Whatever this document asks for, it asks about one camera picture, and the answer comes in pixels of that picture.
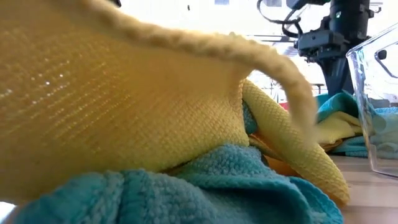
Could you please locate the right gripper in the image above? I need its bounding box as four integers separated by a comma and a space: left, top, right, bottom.
319, 0, 374, 98

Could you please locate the clear plastic basket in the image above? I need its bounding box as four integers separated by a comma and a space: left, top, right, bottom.
346, 23, 398, 179

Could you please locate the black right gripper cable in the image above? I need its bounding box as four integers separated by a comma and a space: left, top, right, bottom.
256, 0, 304, 40

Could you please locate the yellow microfiber towel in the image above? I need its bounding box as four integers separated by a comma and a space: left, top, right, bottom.
0, 0, 351, 208
313, 111, 363, 144

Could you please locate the blue microfiber towel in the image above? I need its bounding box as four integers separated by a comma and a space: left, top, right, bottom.
315, 91, 360, 124
14, 101, 345, 224
332, 136, 369, 158

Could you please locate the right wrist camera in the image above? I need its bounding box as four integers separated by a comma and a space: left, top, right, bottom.
294, 29, 331, 63

